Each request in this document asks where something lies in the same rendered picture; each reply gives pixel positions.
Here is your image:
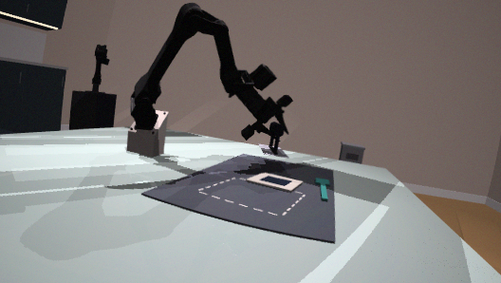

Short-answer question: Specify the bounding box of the beige square tile with dark square center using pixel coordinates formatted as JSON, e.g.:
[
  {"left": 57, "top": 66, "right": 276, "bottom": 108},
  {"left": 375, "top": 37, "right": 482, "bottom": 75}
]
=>
[{"left": 246, "top": 173, "right": 303, "bottom": 192}]

